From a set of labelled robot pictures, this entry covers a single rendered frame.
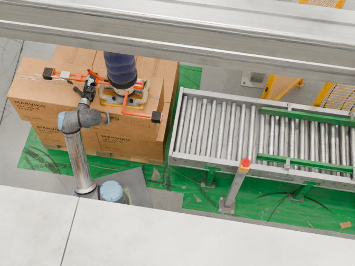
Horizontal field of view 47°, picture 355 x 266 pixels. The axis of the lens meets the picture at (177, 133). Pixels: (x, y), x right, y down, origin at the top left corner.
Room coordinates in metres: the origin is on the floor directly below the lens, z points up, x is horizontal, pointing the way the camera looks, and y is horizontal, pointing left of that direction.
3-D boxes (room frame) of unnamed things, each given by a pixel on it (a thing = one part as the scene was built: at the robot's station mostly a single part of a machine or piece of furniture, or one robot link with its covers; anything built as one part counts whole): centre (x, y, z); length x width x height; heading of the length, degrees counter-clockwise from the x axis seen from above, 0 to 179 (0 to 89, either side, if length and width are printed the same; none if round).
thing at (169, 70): (2.11, 0.67, 0.34); 1.20 x 1.00 x 0.40; 84
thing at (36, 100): (1.85, 1.06, 0.74); 0.60 x 0.40 x 0.40; 84
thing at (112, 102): (1.69, 0.45, 0.97); 0.34 x 0.10 x 0.05; 85
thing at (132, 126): (1.78, 0.46, 0.74); 0.60 x 0.40 x 0.40; 83
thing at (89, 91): (1.67, 0.70, 1.07); 0.12 x 0.09 x 0.08; 174
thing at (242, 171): (1.19, -0.51, 0.50); 0.07 x 0.07 x 1.00; 84
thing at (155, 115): (1.50, 0.16, 1.08); 0.09 x 0.08 x 0.05; 175
